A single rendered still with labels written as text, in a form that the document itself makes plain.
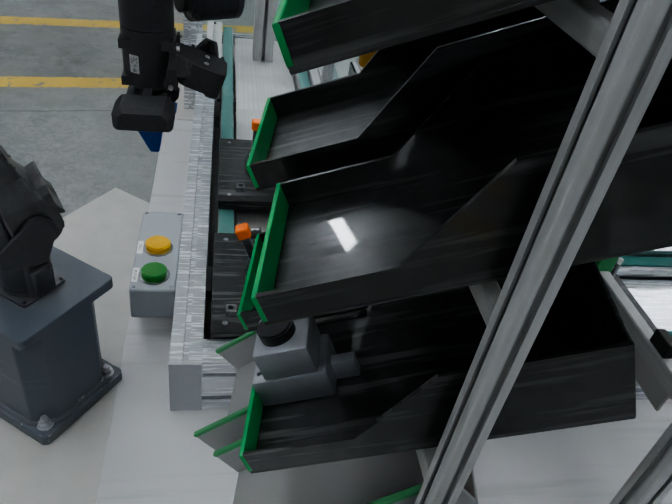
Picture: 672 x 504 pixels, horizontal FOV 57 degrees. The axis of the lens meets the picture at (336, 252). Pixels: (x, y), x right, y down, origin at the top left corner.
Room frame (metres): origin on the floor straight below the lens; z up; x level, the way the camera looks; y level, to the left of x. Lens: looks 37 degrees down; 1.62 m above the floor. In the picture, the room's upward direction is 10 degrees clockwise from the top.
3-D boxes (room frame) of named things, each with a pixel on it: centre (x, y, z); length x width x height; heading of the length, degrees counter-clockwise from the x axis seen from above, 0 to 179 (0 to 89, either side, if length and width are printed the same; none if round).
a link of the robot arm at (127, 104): (0.66, 0.24, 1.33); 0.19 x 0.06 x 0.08; 14
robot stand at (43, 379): (0.55, 0.37, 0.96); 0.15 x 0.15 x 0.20; 68
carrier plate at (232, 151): (1.08, 0.14, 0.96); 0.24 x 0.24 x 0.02; 14
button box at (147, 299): (0.78, 0.29, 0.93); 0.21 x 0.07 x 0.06; 14
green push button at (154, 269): (0.72, 0.27, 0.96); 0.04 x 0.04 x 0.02
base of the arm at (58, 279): (0.55, 0.37, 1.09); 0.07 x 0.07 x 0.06; 68
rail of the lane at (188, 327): (0.98, 0.28, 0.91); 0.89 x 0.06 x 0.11; 14
